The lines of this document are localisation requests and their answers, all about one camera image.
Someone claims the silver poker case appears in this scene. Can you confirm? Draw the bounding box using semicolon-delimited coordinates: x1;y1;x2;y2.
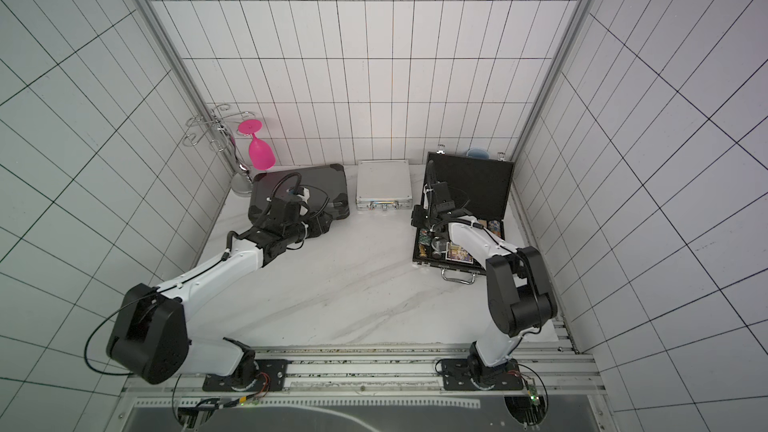
355;160;413;210

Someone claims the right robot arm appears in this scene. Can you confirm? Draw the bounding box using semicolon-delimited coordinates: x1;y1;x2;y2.
412;179;558;369

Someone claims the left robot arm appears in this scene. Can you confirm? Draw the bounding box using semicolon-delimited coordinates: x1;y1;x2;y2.
106;187;311;384

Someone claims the blue round object behind case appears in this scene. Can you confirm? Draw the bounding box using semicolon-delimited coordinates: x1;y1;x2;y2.
465;148;490;160

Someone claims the pink hourglass object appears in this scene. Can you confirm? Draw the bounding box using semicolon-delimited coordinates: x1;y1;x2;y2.
238;119;277;171

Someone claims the chrome wire wall rack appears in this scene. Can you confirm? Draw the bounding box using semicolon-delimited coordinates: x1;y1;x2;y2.
182;103;256;198

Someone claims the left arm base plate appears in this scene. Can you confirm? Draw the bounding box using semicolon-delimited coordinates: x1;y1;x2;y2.
202;359;290;393

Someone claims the aluminium mounting rail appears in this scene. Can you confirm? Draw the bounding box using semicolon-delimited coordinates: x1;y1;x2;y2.
122;344;604;400

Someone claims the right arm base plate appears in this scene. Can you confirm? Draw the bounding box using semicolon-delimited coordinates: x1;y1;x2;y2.
435;356;525;392

